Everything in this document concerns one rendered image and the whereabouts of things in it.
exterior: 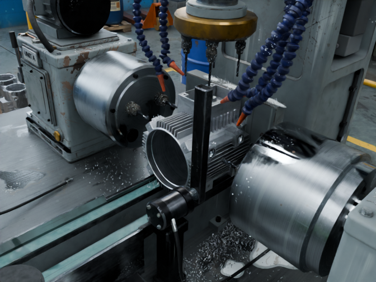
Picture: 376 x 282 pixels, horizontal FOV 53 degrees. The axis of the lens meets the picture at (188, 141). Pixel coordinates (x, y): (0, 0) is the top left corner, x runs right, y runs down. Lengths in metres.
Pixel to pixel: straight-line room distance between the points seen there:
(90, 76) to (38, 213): 0.40
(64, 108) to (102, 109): 0.22
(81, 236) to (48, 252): 0.08
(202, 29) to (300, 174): 0.34
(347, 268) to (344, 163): 0.17
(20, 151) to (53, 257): 0.61
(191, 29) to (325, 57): 0.33
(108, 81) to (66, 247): 0.43
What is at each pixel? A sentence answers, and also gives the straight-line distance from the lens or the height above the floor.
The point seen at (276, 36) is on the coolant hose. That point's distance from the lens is 0.64.
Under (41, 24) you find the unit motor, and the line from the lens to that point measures 1.35.
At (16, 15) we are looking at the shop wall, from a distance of 6.63.
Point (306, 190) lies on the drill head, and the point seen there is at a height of 1.13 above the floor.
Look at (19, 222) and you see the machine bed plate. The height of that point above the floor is 0.80.
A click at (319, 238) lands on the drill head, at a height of 1.06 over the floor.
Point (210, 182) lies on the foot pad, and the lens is 0.88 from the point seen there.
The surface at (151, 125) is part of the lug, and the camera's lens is 0.89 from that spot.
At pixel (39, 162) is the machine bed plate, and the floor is 0.80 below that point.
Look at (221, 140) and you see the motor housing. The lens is 0.87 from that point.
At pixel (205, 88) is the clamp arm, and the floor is 1.25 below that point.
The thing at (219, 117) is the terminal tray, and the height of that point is 1.11.
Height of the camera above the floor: 1.50
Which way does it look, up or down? 30 degrees down
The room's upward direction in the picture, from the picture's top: 2 degrees clockwise
